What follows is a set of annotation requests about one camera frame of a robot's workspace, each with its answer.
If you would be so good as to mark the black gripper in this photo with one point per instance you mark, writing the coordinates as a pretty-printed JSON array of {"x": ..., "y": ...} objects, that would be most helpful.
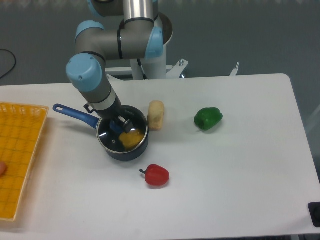
[{"x": 111, "y": 112}]

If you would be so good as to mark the glass lid blue knob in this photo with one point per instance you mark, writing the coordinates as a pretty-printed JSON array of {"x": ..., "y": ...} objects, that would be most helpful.
[{"x": 108, "y": 133}]

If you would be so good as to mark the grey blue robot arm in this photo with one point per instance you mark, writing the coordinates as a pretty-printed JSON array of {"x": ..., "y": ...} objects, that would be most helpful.
[{"x": 94, "y": 46}]

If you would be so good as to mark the dark blue saucepan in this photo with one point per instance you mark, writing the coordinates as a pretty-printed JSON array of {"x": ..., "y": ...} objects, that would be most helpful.
[{"x": 86, "y": 118}]

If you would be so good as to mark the yellow bell pepper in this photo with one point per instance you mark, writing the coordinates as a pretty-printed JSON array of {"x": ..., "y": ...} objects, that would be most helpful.
[{"x": 132, "y": 139}]

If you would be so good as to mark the beige bread loaf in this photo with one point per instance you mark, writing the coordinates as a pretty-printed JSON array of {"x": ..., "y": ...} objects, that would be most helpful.
[{"x": 155, "y": 117}]

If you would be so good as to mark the red bell pepper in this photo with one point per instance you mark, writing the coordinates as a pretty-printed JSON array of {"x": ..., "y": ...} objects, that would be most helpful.
[{"x": 155, "y": 175}]

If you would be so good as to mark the yellow plastic basket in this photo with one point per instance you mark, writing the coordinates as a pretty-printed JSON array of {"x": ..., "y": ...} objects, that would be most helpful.
[{"x": 21, "y": 126}]

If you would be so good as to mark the green bell pepper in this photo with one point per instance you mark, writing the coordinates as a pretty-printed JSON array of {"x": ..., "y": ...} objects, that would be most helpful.
[{"x": 207, "y": 118}]

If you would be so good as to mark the black device at table edge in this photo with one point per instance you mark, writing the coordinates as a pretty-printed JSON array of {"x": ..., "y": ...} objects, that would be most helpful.
[{"x": 314, "y": 210}]

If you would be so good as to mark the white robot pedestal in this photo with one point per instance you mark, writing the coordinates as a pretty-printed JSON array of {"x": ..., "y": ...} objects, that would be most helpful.
[{"x": 155, "y": 68}]

